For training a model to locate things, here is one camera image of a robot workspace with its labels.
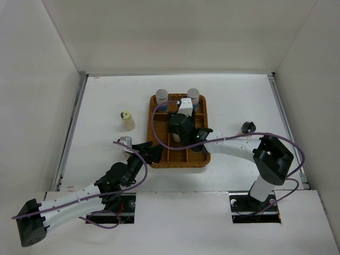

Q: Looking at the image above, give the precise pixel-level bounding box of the clear lid black grinder jar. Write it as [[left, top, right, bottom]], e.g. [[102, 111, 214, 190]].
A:
[[172, 133, 181, 143]]

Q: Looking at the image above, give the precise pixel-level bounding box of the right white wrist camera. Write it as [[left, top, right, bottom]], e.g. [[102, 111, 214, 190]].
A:
[[177, 98, 193, 117]]

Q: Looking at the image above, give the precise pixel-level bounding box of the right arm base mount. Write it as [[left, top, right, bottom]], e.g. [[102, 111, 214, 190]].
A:
[[229, 192, 281, 224]]

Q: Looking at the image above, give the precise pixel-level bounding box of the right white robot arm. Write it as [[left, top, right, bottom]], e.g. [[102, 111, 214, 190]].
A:
[[168, 113, 294, 210]]

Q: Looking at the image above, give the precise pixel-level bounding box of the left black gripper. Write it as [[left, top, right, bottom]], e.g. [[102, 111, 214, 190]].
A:
[[125, 141, 164, 187]]

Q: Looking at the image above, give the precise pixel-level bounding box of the purple cable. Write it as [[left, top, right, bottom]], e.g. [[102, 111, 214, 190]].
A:
[[152, 99, 306, 213], [11, 140, 149, 229]]

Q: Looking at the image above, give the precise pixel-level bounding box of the black knob cap spice jar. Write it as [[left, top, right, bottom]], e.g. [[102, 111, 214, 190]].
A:
[[237, 121, 257, 137]]

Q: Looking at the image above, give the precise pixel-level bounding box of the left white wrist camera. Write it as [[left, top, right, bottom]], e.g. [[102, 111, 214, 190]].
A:
[[117, 137, 132, 153]]

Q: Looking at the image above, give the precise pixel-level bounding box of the yellow cap shaker bottle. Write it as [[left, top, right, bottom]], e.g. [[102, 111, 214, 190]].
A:
[[120, 110, 135, 131]]

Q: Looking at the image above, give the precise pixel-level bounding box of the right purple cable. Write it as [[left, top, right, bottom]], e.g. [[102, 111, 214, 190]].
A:
[[152, 99, 306, 213]]

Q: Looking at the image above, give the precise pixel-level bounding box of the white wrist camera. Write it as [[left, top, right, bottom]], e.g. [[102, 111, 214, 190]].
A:
[[177, 98, 193, 117], [117, 137, 132, 153]]

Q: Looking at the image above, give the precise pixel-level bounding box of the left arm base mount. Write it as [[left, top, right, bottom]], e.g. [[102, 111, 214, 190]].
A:
[[86, 193, 137, 226]]

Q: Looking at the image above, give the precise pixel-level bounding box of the brown wicker divided tray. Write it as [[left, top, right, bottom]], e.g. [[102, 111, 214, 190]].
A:
[[147, 95, 211, 168]]

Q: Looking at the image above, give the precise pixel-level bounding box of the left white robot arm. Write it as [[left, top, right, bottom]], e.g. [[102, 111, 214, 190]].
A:
[[13, 142, 163, 248]]

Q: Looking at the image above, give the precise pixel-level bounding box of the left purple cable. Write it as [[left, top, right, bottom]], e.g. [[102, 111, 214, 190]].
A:
[[11, 140, 149, 229]]

